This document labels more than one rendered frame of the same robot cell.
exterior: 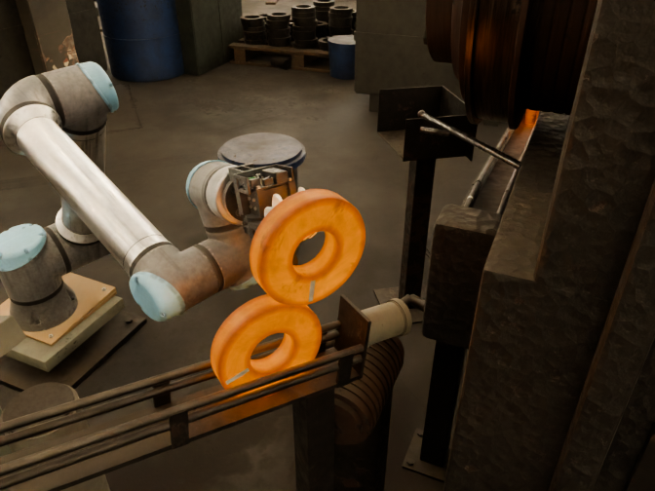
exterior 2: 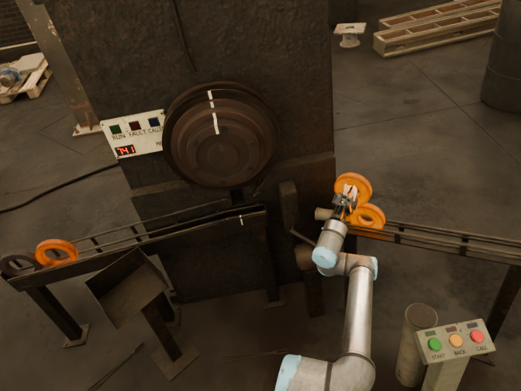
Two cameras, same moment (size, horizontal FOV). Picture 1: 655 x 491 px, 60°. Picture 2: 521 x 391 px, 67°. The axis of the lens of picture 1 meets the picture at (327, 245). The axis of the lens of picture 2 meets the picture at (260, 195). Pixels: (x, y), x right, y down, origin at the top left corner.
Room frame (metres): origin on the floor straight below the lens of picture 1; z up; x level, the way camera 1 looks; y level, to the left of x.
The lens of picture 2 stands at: (1.45, 0.99, 1.97)
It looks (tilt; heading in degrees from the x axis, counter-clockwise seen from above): 41 degrees down; 246
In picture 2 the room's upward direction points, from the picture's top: 11 degrees counter-clockwise
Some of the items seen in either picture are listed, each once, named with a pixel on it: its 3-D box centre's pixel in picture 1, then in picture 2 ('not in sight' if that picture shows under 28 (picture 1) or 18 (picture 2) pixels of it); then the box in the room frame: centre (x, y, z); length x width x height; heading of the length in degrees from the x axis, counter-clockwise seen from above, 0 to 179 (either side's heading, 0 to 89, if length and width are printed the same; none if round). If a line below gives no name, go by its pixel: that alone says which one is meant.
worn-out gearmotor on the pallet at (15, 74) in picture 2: not in sight; (12, 74); (1.94, -4.98, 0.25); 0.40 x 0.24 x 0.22; 66
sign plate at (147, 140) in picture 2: not in sight; (139, 134); (1.27, -0.55, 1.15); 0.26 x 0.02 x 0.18; 156
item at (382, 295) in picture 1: (415, 211); (150, 322); (1.58, -0.28, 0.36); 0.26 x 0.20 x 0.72; 11
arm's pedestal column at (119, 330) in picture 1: (53, 333); not in sight; (1.37, 0.87, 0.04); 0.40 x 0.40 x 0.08; 66
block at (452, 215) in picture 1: (462, 279); (289, 205); (0.78, -0.23, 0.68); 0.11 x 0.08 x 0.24; 66
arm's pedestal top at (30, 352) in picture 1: (48, 319); not in sight; (1.37, 0.87, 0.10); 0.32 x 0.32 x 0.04; 66
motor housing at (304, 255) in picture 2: (354, 450); (319, 278); (0.75, -0.05, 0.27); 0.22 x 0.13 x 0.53; 156
